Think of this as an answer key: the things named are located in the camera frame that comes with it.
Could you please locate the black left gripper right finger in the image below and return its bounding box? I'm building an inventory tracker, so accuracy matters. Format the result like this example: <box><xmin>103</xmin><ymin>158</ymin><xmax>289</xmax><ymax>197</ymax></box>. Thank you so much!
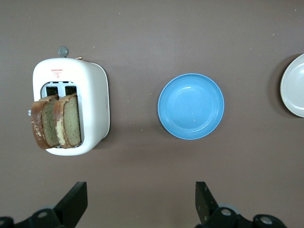
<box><xmin>195</xmin><ymin>181</ymin><xmax>253</xmax><ymax>228</ymax></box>

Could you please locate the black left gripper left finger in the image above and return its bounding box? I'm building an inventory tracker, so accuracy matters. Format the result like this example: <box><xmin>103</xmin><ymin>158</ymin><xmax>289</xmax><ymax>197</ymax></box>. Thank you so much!
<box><xmin>28</xmin><ymin>181</ymin><xmax>88</xmax><ymax>228</ymax></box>

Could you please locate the blue plate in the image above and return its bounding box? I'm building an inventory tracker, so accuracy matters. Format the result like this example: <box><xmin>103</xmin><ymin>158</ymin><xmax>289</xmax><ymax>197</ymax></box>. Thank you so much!
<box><xmin>157</xmin><ymin>73</ymin><xmax>225</xmax><ymax>140</ymax></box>

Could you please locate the white toaster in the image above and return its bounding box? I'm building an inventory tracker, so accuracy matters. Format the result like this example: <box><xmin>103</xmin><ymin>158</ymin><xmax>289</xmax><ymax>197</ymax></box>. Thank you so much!
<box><xmin>28</xmin><ymin>46</ymin><xmax>111</xmax><ymax>157</ymax></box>

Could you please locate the beige plate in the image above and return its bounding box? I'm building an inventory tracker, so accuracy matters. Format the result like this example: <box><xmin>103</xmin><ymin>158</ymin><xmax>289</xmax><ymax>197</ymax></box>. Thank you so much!
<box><xmin>279</xmin><ymin>53</ymin><xmax>304</xmax><ymax>118</ymax></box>

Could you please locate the brown bread slice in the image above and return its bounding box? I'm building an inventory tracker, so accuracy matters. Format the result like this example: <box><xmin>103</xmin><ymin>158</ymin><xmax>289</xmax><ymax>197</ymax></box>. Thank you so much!
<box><xmin>30</xmin><ymin>94</ymin><xmax>60</xmax><ymax>150</ymax></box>
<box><xmin>52</xmin><ymin>92</ymin><xmax>83</xmax><ymax>149</ymax></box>

